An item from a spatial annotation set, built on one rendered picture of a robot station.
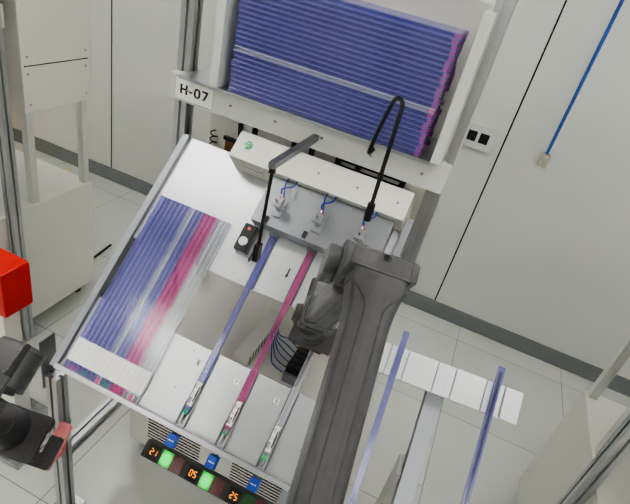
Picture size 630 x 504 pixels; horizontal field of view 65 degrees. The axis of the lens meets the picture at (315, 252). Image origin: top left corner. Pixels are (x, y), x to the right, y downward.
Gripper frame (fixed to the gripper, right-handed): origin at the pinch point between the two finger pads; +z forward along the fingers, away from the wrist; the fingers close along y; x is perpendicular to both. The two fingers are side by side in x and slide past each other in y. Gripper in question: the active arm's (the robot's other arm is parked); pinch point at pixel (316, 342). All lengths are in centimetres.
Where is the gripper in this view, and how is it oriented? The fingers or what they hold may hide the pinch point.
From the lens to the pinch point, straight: 123.5
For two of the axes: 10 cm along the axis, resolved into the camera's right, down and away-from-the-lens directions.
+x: -4.1, 8.5, -3.3
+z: 0.7, 3.9, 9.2
